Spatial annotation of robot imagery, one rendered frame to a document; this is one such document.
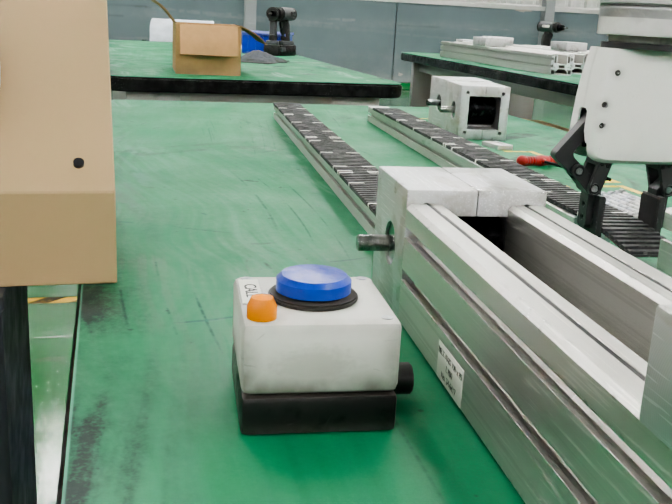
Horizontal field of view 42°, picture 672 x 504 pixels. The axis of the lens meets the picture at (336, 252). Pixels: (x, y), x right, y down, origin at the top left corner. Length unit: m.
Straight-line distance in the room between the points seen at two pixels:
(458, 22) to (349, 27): 1.56
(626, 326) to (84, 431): 0.28
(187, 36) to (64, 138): 2.07
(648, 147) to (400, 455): 0.45
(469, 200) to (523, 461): 0.24
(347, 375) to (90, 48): 0.42
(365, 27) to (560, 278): 11.54
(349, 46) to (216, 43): 9.27
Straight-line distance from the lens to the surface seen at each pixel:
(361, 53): 12.03
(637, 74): 0.79
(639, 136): 0.80
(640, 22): 0.78
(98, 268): 0.68
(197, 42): 2.74
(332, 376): 0.44
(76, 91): 0.72
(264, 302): 0.42
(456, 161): 1.20
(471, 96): 1.61
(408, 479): 0.42
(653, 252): 0.78
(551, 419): 0.37
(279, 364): 0.43
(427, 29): 12.31
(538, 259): 0.56
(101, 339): 0.57
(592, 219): 0.81
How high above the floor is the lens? 0.99
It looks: 15 degrees down
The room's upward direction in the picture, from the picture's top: 3 degrees clockwise
